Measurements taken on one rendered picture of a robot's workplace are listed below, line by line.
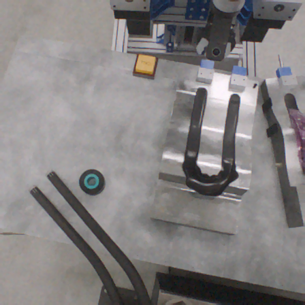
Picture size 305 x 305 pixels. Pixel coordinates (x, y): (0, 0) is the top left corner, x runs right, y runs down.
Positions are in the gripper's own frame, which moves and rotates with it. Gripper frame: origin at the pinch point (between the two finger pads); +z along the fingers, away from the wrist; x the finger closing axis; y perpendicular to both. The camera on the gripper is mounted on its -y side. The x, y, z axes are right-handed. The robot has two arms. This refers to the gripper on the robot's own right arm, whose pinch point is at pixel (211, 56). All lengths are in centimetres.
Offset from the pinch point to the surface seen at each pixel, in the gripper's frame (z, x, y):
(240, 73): 10.4, -11.2, 2.4
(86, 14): 101, 80, 83
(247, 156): 9.5, -16.5, -25.0
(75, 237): 14, 29, -58
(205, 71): 9.1, 0.3, 0.2
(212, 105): 12.2, -4.2, -9.8
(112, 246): 10, 17, -58
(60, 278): 101, 51, -84
